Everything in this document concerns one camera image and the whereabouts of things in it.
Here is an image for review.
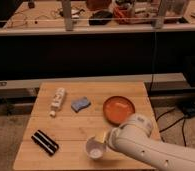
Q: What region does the white ceramic cup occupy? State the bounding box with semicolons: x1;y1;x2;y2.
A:
85;136;106;160

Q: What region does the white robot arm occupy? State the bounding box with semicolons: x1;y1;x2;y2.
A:
106;114;195;171

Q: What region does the blue sponge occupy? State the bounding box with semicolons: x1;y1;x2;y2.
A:
71;97;91;113

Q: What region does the orange plate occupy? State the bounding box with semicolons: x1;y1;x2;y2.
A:
103;96;135;125

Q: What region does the white tube bottle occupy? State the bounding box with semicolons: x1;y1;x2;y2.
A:
50;88;66;117

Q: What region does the black bag on bench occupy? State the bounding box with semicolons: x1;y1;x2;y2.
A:
89;10;113;26

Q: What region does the orange tool on bench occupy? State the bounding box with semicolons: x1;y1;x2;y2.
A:
113;6;131;24

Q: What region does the black rectangular case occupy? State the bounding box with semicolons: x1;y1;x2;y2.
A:
31;130;59;156

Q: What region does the black power adapter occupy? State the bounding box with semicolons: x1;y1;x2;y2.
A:
178;101;195;118

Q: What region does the wooden back workbench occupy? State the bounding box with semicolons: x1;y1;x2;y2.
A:
0;0;195;35

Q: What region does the hanging black cable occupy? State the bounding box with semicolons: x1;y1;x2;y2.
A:
149;24;159;94

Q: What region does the left metal frame post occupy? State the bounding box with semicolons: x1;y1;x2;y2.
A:
61;0;73;31

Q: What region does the metal frame post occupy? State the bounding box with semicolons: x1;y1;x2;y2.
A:
153;0;167;29
61;0;73;31

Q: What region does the right metal frame post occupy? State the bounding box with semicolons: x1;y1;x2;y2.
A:
153;0;167;29

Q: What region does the black floor cable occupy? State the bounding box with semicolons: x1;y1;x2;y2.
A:
155;106;189;148

